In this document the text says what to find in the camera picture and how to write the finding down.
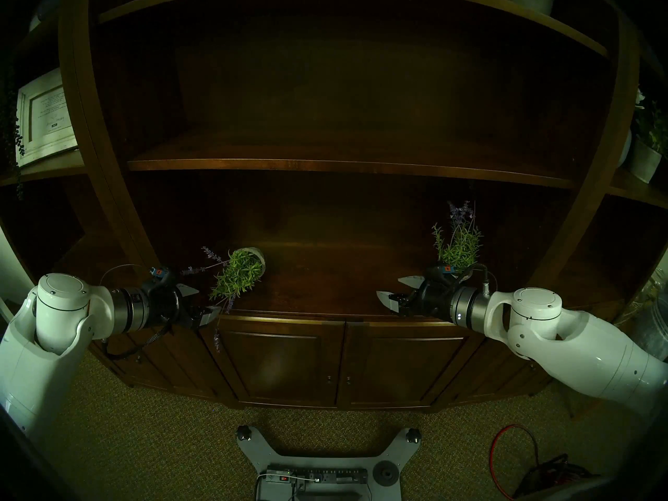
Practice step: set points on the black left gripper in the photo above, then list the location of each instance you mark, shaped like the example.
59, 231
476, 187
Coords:
167, 307

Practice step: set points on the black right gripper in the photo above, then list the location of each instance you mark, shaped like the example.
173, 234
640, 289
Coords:
433, 299

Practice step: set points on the fake lavender plant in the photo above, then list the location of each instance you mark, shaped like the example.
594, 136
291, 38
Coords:
237, 275
462, 249

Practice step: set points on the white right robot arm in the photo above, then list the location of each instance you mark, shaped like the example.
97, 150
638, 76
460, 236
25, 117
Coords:
574, 343

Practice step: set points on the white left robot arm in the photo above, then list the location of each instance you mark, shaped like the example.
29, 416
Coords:
52, 322

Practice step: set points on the dark hanging bead plant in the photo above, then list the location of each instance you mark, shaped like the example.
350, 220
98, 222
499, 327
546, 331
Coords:
20, 140

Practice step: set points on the green plant in white pot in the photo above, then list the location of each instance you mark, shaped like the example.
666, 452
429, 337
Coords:
643, 160

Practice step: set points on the wooden cabinet door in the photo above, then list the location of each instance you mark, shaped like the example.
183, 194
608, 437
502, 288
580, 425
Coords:
282, 364
402, 364

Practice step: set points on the dark wooden bookshelf cabinet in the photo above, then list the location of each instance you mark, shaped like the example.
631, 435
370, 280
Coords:
334, 234

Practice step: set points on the black star knob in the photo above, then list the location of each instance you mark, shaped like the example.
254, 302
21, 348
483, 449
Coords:
414, 434
244, 432

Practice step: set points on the black power strip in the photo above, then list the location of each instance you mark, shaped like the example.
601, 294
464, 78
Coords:
334, 475

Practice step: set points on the gray robot column base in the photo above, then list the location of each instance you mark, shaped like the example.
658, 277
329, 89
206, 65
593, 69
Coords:
276, 492

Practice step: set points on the white framed certificate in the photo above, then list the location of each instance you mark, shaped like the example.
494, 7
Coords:
47, 119

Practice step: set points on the clear plastic container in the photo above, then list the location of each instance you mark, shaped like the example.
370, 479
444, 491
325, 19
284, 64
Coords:
655, 327

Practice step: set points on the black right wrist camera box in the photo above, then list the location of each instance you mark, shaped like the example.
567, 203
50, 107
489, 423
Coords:
438, 275

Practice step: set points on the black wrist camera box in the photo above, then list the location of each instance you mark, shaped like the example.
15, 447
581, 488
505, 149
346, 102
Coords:
438, 275
163, 279

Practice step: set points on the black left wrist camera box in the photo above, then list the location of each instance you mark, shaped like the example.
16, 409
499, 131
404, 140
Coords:
163, 279

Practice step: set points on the gray robot base plate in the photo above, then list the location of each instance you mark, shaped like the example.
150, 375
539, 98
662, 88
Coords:
313, 461

